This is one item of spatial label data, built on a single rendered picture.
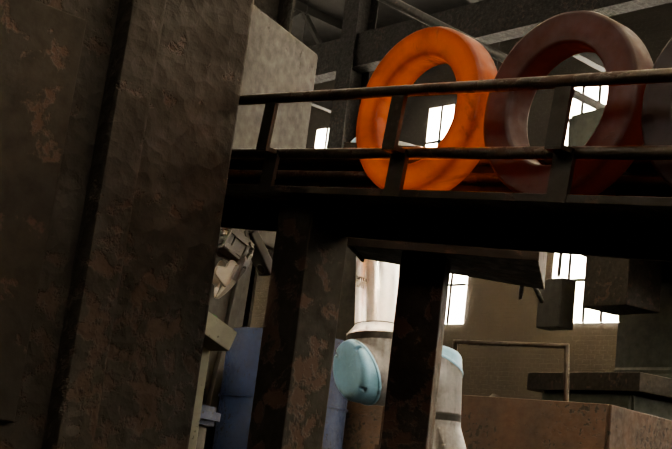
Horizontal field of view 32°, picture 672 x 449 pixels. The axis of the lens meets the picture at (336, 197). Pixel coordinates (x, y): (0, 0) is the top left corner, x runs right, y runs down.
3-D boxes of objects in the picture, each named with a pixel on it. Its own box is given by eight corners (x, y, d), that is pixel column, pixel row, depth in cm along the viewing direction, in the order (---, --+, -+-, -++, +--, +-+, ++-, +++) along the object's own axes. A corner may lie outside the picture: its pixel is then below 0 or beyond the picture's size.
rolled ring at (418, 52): (532, 90, 116) (510, 80, 114) (428, 236, 122) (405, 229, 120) (442, 4, 129) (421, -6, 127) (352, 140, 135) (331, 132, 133)
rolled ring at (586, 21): (526, 24, 120) (504, 13, 118) (678, 14, 106) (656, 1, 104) (485, 200, 118) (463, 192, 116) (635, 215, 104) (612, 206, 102)
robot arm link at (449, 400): (474, 415, 231) (476, 346, 235) (419, 409, 224) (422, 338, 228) (437, 417, 241) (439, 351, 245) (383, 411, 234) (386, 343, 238)
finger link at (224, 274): (202, 287, 267) (218, 252, 271) (220, 300, 270) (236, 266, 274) (210, 287, 265) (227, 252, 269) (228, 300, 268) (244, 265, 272)
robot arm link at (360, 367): (426, 406, 225) (427, 137, 241) (361, 399, 217) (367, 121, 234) (390, 412, 235) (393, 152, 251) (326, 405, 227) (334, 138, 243)
